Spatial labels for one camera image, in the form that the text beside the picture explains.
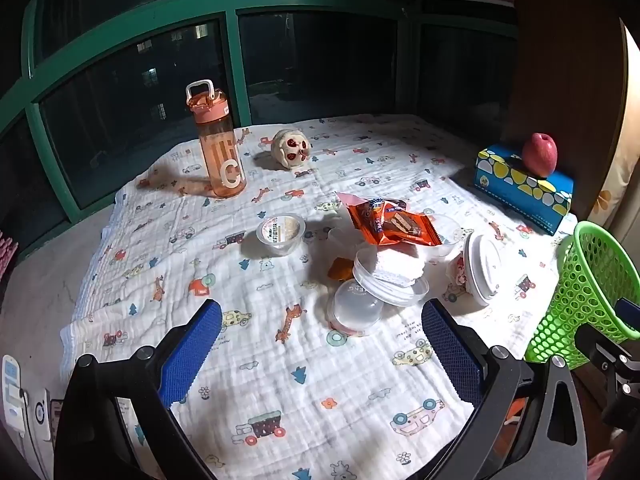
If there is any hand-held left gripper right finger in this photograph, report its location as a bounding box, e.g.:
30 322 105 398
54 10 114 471
421 299 588 480

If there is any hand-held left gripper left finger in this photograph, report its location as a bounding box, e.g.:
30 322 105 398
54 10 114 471
54 299 223 480

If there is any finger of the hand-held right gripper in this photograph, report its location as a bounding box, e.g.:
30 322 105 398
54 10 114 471
616 297 640 333
574 322 640 428

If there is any green plastic mesh basket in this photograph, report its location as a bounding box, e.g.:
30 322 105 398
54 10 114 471
525 221 640 366

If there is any paper cup with white lid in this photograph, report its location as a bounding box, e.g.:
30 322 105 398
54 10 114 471
446 232 502 307

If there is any wide clear plastic container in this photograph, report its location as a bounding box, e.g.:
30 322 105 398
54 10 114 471
352 247 431 307

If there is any small orange scrap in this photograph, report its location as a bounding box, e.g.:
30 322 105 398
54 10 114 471
327 256 357 281

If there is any clear jelly cup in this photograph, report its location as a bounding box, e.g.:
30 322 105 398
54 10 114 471
256 213 306 257

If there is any orange snack wrapper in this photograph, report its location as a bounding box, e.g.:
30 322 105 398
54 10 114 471
335 191 442 247

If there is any small clear plastic cup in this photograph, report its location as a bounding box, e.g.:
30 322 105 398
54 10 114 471
327 227 361 256

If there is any printed white blanket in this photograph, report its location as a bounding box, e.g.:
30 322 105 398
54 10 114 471
60 115 581 480

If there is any floral pillow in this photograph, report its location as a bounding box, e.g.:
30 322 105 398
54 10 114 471
590 25 640 226

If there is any blue tissue box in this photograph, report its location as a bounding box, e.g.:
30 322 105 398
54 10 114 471
474 144 574 237

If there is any white charger device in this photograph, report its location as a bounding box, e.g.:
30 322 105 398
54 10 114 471
0 355 51 443

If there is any red apple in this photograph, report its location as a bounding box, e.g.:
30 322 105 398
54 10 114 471
522 132 558 178

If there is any orange water bottle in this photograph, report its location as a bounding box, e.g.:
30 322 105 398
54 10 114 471
185 80 247 198

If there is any pink bumpy object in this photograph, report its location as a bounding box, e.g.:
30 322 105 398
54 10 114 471
0 232 18 281

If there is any white skull toy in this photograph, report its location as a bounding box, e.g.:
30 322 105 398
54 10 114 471
271 129 313 171

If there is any brown wooden panel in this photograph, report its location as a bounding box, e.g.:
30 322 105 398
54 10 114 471
500 0 630 216

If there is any green window frame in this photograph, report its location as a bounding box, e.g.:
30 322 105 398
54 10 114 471
0 0 518 261

